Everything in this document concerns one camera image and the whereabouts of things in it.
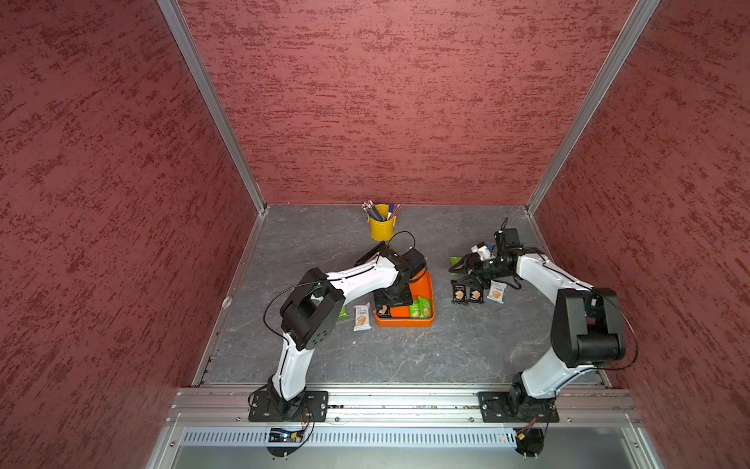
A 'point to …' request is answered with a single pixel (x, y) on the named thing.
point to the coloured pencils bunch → (369, 208)
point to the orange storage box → (420, 285)
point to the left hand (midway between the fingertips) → (394, 309)
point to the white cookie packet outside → (496, 291)
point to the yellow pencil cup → (382, 230)
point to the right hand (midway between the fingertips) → (453, 277)
